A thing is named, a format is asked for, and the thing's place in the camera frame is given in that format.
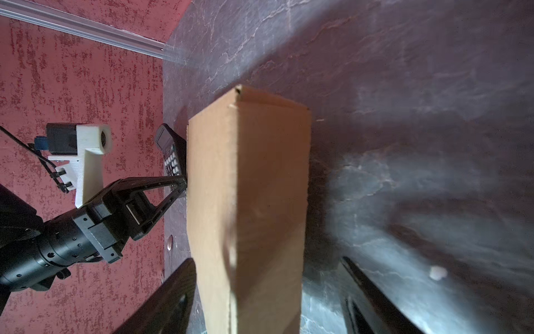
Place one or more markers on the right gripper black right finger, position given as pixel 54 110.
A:
pixel 365 308

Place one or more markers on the black desk calculator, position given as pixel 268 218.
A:
pixel 173 148

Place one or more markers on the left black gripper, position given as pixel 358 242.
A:
pixel 34 252

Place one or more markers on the brown cardboard box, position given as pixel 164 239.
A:
pixel 248 160

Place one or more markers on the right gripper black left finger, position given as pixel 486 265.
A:
pixel 168 310

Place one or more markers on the brown handled spoon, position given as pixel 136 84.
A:
pixel 169 243

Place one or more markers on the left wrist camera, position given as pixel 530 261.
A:
pixel 79 149

